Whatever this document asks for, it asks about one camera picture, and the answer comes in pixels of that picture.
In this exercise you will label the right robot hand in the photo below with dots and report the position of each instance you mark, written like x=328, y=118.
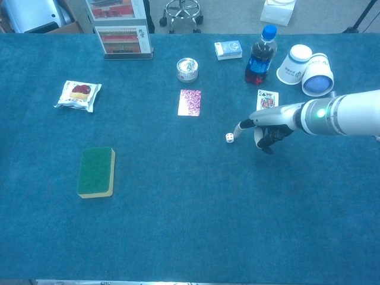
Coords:
x=276, y=114

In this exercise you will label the small white die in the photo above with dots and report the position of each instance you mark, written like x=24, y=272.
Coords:
x=229, y=138

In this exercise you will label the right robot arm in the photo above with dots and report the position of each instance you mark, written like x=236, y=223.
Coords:
x=344, y=111

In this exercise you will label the king of clubs card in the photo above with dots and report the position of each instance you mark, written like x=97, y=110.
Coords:
x=267, y=99

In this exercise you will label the white paper cup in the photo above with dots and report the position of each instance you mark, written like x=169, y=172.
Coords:
x=292, y=66
x=317, y=84

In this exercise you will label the cola bottle blue cap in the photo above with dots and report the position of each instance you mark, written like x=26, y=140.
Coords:
x=260, y=60

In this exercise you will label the blue white card box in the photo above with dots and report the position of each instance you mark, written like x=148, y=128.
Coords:
x=228, y=49

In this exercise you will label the face-down purple playing card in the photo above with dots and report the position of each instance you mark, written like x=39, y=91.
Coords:
x=189, y=102

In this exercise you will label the small silver tin can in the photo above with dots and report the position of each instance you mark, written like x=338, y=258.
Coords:
x=187, y=70

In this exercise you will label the white box on floor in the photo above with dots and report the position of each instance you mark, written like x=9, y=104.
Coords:
x=277, y=13

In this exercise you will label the teal table cloth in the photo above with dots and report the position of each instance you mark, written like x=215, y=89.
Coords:
x=190, y=207

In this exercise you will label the black tripod stand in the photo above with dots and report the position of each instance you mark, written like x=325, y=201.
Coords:
x=360, y=17

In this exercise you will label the metal stool base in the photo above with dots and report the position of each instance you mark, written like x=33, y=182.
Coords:
x=181, y=13

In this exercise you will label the photo display stand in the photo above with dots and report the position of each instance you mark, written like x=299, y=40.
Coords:
x=121, y=40

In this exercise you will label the green yellow sponge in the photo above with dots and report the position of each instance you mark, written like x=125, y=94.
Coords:
x=95, y=170

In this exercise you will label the white snack packet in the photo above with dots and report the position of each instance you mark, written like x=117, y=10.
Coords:
x=78, y=95

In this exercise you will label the brown cardboard box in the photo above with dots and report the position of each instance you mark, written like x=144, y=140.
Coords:
x=69, y=28

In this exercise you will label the white plastic case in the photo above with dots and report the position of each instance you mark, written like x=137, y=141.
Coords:
x=26, y=13

